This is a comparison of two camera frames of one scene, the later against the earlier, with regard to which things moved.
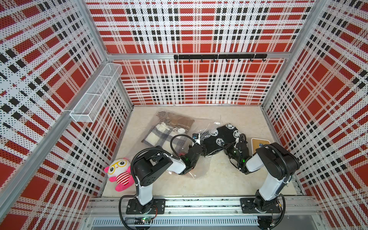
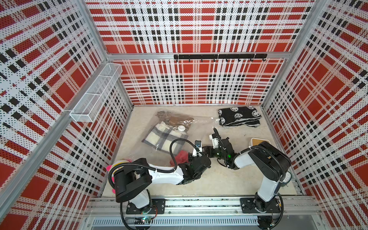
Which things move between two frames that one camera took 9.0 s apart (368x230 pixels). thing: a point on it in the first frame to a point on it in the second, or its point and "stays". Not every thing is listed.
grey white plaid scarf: [161, 134] stays
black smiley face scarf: [226, 134] to [236, 116]
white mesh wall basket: [87, 108] stays
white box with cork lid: [257, 143] stays
